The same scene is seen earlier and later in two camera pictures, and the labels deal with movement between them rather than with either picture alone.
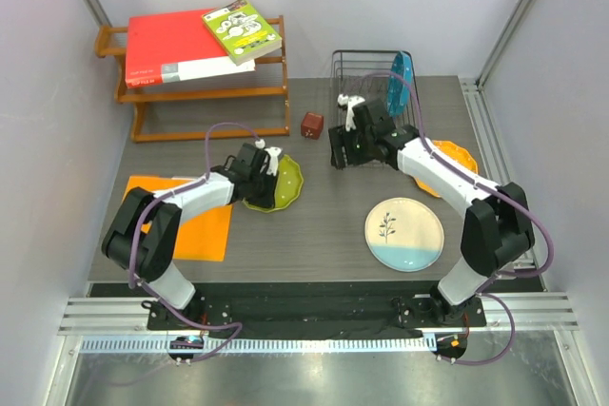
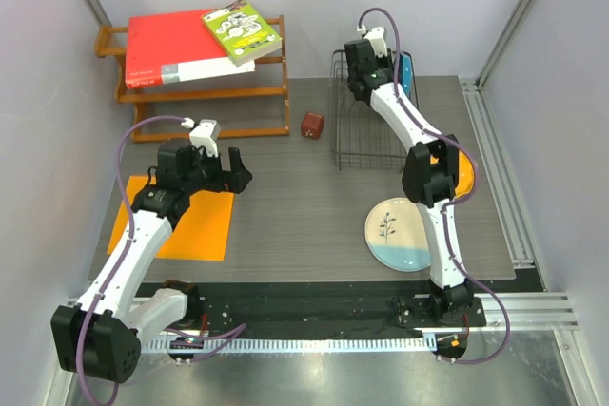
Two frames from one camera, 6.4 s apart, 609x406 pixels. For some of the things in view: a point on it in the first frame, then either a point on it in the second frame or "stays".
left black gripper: (268, 200) to (233, 181)
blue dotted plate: (400, 84) stays
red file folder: (175, 46) stays
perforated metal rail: (263, 345) stays
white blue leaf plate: (404, 234) stays
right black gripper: (340, 138) to (386, 62)
